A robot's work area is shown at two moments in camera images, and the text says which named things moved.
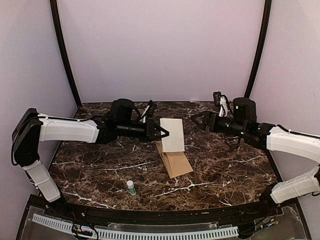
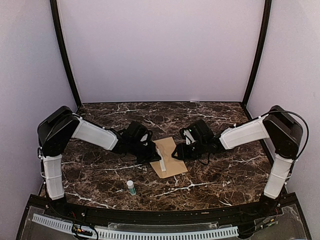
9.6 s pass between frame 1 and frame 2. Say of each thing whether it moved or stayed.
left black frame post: stayed
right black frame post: stayed
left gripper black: moved
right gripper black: moved
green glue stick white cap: stayed
